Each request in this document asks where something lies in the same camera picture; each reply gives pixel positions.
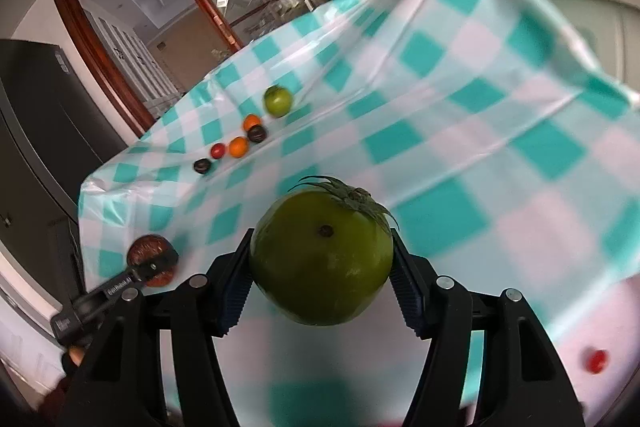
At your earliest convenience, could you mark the large dark red pomegranate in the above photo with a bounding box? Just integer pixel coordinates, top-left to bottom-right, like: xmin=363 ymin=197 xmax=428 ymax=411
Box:
xmin=126 ymin=234 xmax=177 ymax=287

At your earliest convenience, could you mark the large green tomato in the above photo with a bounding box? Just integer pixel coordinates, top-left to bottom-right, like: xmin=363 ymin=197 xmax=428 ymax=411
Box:
xmin=250 ymin=174 xmax=396 ymax=326

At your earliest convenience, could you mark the dark brown passion fruit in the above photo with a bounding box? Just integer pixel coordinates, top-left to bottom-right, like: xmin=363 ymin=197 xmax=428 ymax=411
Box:
xmin=192 ymin=158 xmax=212 ymax=176

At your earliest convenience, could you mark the left hand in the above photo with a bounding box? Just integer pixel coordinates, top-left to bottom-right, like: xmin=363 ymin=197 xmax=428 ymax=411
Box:
xmin=61 ymin=346 xmax=86 ymax=373

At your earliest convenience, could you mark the small red tomato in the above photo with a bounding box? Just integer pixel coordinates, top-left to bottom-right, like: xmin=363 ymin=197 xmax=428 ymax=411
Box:
xmin=209 ymin=142 xmax=227 ymax=160

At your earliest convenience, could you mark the orange mandarin near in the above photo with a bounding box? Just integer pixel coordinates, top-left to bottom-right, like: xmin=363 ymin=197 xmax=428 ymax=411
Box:
xmin=228 ymin=136 xmax=250 ymax=158

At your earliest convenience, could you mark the orange mandarin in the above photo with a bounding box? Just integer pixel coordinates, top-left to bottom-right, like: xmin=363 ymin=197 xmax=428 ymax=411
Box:
xmin=228 ymin=136 xmax=250 ymax=158
xmin=243 ymin=114 xmax=262 ymax=132

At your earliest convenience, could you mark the dark purple passion fruit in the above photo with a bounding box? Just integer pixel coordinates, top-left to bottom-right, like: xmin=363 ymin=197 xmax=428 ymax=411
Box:
xmin=246 ymin=124 xmax=268 ymax=144

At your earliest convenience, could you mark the black refrigerator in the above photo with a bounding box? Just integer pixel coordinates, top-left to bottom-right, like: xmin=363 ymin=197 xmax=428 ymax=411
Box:
xmin=1 ymin=39 xmax=126 ymax=301

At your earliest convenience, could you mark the orange mandarin far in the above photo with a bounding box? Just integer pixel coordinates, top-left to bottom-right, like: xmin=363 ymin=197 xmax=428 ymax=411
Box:
xmin=243 ymin=114 xmax=262 ymax=132

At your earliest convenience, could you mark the teal pink checkered tablecloth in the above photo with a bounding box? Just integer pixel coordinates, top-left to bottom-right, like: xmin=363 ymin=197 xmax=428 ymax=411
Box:
xmin=79 ymin=0 xmax=639 ymax=424

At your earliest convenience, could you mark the small green tomato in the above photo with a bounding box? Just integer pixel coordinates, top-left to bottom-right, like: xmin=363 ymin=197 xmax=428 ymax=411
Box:
xmin=262 ymin=84 xmax=293 ymax=118

